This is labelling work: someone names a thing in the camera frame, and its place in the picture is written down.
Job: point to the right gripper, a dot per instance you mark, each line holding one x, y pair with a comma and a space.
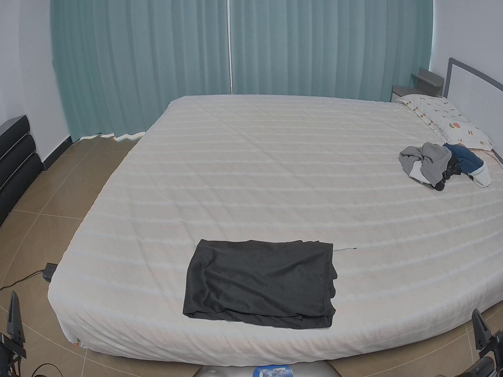
493, 348

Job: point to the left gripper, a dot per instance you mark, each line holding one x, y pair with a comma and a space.
10, 350

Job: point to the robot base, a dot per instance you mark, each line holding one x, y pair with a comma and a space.
267, 370

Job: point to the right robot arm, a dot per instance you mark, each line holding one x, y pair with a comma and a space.
481, 367

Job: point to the pile of clothes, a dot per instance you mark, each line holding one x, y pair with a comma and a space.
436, 163

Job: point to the bed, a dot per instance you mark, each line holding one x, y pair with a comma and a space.
275, 171

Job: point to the black power adapter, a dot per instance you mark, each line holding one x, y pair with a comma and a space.
50, 272

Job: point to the black chest of drawers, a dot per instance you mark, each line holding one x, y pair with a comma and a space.
15, 163

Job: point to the white printed pillow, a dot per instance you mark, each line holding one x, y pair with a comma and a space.
444, 118

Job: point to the black garment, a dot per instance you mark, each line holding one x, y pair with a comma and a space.
259, 285

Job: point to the grey bedside table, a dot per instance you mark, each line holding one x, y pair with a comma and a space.
422, 85

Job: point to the blue-green curtain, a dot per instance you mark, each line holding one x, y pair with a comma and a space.
330, 33
141, 53

